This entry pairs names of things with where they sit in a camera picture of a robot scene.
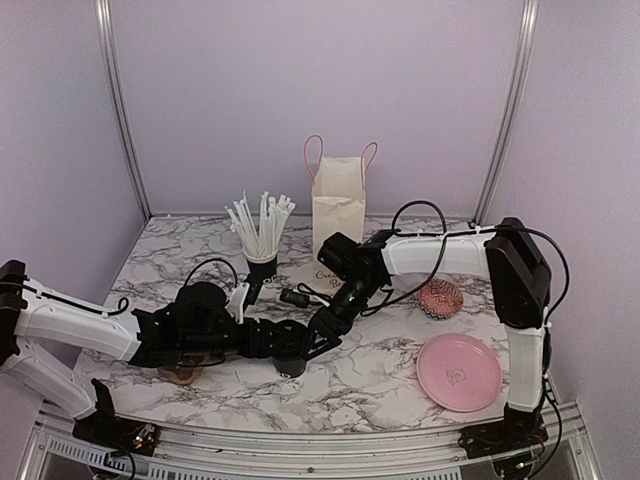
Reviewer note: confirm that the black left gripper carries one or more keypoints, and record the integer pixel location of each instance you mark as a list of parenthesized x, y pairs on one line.
[(267, 335)]

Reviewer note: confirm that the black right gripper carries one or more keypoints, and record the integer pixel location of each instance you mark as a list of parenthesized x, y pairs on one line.
[(328, 323)]

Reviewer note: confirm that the black paper coffee cup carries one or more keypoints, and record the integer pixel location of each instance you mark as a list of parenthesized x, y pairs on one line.
[(289, 368)]

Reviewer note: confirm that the brown cardboard cup carrier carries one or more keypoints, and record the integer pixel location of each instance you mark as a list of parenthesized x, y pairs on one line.
[(189, 370)]

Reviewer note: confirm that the white paper gift bag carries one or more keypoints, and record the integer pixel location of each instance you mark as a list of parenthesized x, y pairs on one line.
[(338, 193)]

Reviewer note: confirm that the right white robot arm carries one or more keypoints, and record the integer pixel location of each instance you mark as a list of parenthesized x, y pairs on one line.
[(505, 256)]

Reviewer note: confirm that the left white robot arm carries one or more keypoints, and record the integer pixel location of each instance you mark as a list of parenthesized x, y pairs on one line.
[(29, 311)]

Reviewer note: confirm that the black cup of straws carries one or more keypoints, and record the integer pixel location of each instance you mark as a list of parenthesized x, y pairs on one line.
[(260, 233)]

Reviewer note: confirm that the red patterned ceramic bowl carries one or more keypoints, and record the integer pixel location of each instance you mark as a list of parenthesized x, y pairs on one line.
[(440, 299)]

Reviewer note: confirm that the pink plastic plate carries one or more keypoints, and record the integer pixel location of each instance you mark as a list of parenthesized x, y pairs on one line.
[(459, 372)]

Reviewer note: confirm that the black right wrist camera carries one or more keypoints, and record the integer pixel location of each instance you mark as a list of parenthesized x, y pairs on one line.
[(338, 254)]

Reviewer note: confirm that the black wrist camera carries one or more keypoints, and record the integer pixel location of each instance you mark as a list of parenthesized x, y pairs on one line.
[(198, 305), (338, 254)]

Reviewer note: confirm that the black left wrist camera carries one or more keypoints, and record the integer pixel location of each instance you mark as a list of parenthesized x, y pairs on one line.
[(198, 305)]

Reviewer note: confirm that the left aluminium frame post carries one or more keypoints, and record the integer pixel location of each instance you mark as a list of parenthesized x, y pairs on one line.
[(109, 51)]

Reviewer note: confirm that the aluminium frame post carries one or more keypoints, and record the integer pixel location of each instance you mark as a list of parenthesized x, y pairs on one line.
[(109, 51), (515, 91)]

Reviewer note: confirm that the right aluminium frame post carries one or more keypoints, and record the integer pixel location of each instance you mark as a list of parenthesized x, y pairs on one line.
[(515, 91)]

